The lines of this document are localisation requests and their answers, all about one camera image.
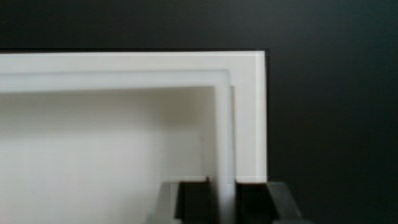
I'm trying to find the white drawer cabinet box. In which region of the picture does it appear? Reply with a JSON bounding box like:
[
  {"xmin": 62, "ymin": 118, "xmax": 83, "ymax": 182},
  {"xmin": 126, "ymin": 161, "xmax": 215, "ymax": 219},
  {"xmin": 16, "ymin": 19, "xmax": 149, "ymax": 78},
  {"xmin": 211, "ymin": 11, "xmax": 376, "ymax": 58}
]
[{"xmin": 0, "ymin": 51, "xmax": 266, "ymax": 224}]

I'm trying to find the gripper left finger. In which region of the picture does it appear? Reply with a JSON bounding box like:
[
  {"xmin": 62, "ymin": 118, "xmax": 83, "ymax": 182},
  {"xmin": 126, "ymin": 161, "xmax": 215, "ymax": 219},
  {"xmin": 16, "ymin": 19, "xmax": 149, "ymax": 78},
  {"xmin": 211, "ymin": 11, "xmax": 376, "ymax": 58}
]
[{"xmin": 154, "ymin": 177, "xmax": 216, "ymax": 224}]

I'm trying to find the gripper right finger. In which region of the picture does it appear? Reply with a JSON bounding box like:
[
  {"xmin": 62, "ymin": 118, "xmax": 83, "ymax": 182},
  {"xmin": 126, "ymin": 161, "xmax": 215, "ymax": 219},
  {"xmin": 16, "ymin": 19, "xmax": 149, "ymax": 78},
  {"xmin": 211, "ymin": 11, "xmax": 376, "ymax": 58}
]
[{"xmin": 234, "ymin": 178, "xmax": 312, "ymax": 224}]

